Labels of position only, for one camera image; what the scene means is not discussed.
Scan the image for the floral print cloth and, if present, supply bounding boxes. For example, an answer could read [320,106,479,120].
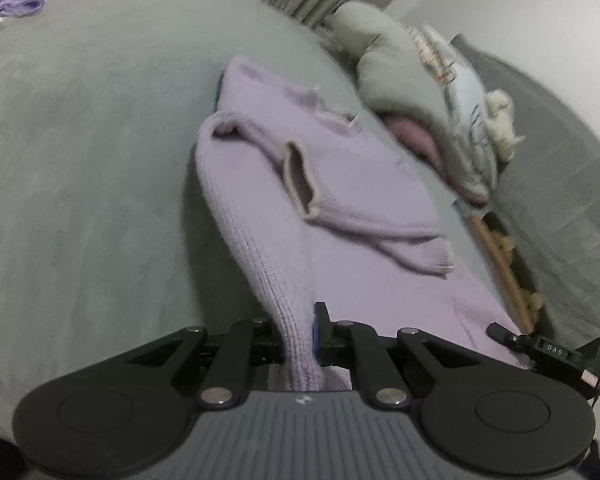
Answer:
[410,22,462,84]

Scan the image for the light grey flower-outline pillow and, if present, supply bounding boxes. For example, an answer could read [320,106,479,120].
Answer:
[420,25,499,196]

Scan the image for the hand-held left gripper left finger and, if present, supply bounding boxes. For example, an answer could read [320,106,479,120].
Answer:
[124,317,287,407]

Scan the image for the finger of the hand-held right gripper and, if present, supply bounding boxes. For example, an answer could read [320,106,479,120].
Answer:
[486,322,536,349]

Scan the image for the lilac knitted sweater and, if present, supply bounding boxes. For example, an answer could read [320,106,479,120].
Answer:
[195,56,526,393]

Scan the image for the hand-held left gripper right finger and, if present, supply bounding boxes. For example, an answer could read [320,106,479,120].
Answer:
[311,302,487,410]

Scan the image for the grey quilted headboard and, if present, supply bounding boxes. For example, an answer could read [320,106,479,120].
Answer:
[450,34,600,351]

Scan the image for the white plush toy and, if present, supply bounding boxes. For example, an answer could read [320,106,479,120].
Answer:
[485,89,527,163]

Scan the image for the wooden rail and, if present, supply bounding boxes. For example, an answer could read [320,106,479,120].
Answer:
[467,212,539,337]

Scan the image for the grey bed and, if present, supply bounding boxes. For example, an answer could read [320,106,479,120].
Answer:
[0,0,600,461]

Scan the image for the pink cushion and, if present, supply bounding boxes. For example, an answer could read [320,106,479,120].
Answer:
[385,112,488,204]

